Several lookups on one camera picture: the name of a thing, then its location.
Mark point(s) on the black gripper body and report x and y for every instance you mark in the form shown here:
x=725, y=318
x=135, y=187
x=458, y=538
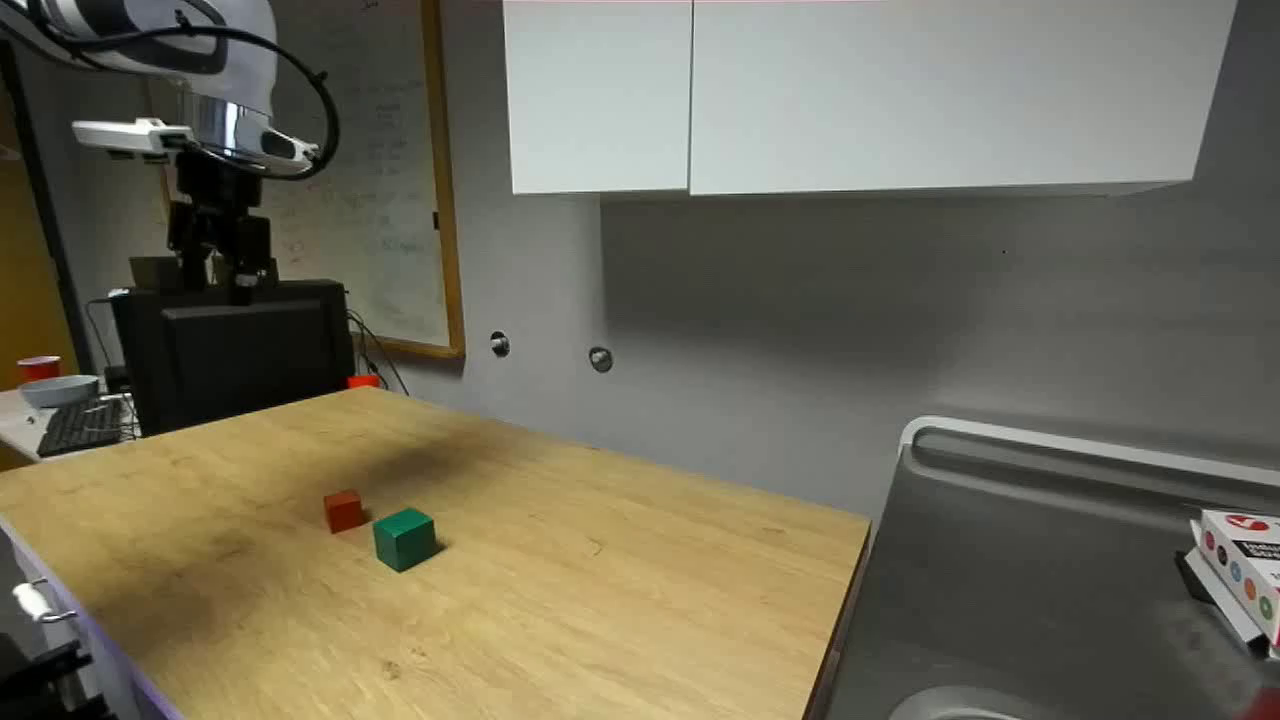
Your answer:
x=216, y=203

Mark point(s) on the orange cube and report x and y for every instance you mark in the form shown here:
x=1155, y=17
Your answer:
x=347, y=510

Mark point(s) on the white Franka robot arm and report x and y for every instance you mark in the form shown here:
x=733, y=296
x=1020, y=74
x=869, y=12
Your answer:
x=161, y=31

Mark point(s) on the green cube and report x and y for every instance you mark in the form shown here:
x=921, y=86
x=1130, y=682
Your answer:
x=404, y=538

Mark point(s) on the black computer monitor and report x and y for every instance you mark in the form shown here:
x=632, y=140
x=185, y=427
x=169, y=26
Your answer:
x=240, y=354

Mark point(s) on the wood framed whiteboard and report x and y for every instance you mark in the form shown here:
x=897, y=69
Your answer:
x=382, y=187

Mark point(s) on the red cup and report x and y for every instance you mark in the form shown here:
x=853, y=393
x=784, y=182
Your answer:
x=42, y=368

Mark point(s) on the black keyboard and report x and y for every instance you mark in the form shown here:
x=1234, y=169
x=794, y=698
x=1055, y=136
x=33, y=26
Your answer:
x=82, y=427

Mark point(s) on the narrow white cabinet door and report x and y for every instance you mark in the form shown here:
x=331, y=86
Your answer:
x=598, y=93

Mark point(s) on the stainless steel sink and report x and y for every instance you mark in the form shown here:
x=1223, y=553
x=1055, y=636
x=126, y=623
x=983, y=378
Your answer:
x=1055, y=587

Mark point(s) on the white printed card box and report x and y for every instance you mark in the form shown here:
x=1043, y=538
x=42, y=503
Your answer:
x=1241, y=566

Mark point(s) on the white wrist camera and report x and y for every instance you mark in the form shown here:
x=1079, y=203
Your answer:
x=128, y=134

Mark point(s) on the round metal wall fitting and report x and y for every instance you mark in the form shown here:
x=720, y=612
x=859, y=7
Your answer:
x=600, y=357
x=497, y=340

